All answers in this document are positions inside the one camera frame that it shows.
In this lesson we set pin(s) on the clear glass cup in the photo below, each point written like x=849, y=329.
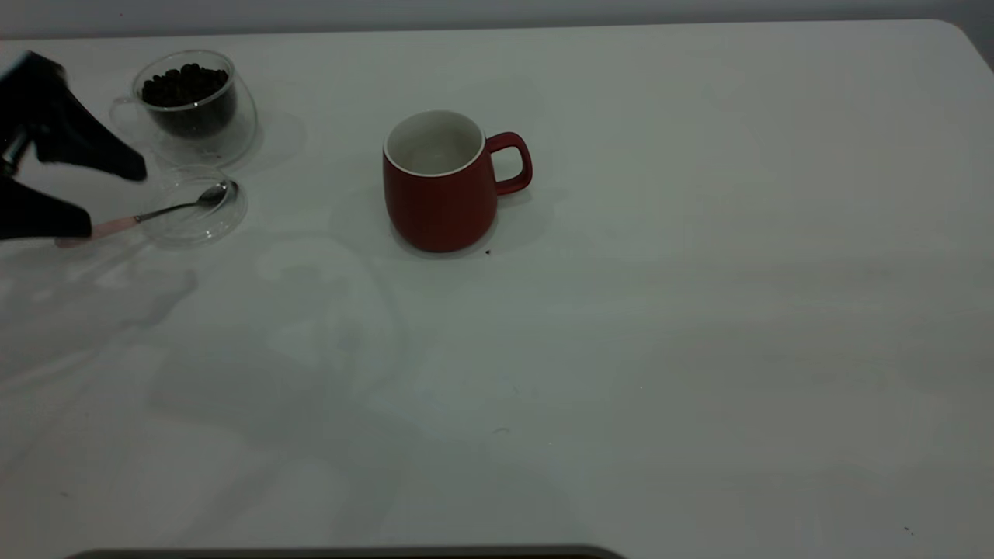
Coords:
x=242, y=116

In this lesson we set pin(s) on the dark coffee beans heap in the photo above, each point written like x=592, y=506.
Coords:
x=186, y=93

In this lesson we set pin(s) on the clear glass saucer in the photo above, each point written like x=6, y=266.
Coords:
x=194, y=231

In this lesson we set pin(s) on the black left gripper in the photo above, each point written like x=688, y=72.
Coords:
x=14, y=154

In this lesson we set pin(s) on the red ceramic mug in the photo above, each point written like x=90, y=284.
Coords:
x=443, y=210

